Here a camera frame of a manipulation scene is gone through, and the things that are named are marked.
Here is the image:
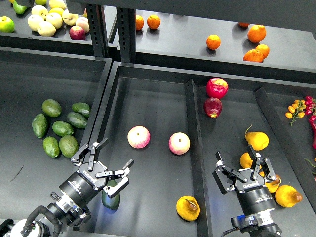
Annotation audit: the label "yellow pear with stem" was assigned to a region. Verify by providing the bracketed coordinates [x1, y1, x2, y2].
[244, 124, 270, 151]

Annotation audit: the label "avocado top right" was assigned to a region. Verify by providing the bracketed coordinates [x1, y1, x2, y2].
[72, 102, 91, 118]

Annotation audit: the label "avocado bottom right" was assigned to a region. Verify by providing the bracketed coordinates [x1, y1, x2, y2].
[59, 135, 79, 158]

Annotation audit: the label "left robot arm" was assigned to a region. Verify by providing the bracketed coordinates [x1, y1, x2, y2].
[0, 138, 134, 237]

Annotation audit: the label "yellow pear lower right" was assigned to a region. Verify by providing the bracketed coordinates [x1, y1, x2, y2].
[275, 185, 303, 208]

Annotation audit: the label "avocado bottom left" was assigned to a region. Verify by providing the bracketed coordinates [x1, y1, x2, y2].
[42, 136, 61, 158]

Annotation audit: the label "orange centre shelf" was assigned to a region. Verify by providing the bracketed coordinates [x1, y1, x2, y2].
[206, 35, 221, 50]

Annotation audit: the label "pink apple right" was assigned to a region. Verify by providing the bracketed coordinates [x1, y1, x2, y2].
[168, 132, 191, 155]

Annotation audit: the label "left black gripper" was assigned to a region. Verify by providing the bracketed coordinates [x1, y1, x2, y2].
[59, 138, 134, 206]

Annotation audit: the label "orange small right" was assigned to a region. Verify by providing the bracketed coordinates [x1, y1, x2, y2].
[255, 44, 270, 59]

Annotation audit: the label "black tray divider right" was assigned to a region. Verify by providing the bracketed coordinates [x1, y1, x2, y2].
[254, 87, 316, 210]

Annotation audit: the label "dark red apple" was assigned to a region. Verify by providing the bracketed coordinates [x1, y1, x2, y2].
[203, 97, 222, 118]

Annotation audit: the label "pale yellow pear right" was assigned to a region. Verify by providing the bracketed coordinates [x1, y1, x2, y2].
[62, 9, 79, 26]

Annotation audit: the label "yellow pear lower middle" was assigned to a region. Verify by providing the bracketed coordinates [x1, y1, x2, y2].
[265, 174, 281, 193]

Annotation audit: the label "yellow pear with brown spot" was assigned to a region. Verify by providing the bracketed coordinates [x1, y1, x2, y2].
[176, 196, 200, 221]

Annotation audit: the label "orange far left half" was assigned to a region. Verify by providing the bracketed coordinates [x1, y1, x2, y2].
[135, 15, 144, 31]

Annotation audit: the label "dark green avocado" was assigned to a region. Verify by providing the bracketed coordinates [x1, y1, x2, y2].
[101, 190, 120, 211]

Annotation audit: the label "bright red apple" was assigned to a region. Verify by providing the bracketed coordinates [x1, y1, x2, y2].
[206, 78, 229, 99]

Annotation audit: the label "large orange top right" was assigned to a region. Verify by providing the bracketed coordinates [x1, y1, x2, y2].
[247, 25, 267, 43]

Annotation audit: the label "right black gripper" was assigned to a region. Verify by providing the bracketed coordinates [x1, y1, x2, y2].
[212, 145, 277, 216]

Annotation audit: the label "black tray divider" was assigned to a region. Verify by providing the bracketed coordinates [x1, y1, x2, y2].
[185, 79, 213, 237]
[254, 87, 316, 210]

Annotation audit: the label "black tray divider left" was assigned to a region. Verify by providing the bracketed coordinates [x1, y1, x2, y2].
[185, 79, 213, 237]

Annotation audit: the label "orange cherry tomato bunch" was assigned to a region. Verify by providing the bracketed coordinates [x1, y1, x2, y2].
[285, 99, 306, 126]

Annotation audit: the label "peach pink fruit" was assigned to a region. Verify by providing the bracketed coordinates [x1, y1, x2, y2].
[76, 17, 90, 33]

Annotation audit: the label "black shelf post left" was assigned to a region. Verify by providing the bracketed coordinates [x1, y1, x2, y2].
[86, 4, 109, 58]

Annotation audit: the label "avocado far left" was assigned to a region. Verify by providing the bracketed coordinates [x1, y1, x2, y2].
[32, 114, 48, 138]

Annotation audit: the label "black shelf post right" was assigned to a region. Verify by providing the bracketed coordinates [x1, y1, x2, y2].
[116, 7, 136, 63]

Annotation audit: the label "pale yellow pear centre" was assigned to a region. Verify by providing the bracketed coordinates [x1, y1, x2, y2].
[46, 12, 63, 29]

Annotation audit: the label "pale yellow pear left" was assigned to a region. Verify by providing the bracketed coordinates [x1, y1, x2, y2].
[28, 14, 44, 32]

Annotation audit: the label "avocado right middle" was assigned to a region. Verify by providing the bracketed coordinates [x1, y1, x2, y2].
[66, 112, 87, 129]

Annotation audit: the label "orange front right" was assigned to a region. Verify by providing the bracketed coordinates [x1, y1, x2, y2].
[243, 49, 264, 63]

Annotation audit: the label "pink apple left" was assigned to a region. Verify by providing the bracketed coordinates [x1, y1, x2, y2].
[127, 125, 151, 149]

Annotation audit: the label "red apple on shelf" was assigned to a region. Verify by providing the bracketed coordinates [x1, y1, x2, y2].
[69, 25, 86, 40]

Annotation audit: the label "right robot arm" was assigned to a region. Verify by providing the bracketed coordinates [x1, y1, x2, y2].
[212, 145, 282, 237]

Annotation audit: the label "avocado centre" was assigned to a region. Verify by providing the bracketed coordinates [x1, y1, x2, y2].
[52, 121, 74, 137]

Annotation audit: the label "pink apple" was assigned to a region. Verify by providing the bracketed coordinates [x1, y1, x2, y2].
[127, 125, 151, 149]
[168, 132, 191, 155]

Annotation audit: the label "black shelf post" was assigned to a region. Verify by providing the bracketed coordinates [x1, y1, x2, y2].
[86, 4, 109, 58]
[116, 7, 136, 63]

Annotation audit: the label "pale yellow pear front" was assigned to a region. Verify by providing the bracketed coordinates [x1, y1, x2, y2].
[37, 21, 56, 37]

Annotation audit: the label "red chili peppers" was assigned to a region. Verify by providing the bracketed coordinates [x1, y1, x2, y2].
[305, 96, 316, 149]

